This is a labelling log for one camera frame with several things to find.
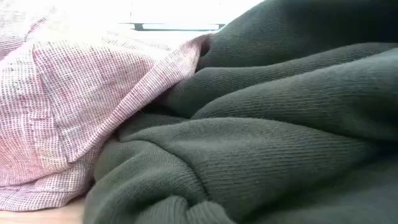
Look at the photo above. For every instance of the dark olive green sweatshirt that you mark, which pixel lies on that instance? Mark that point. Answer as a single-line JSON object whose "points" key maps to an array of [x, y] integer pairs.
{"points": [[280, 124]]}

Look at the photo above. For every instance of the pink woven garment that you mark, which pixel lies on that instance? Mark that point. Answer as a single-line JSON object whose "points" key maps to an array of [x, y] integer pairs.
{"points": [[77, 93]]}

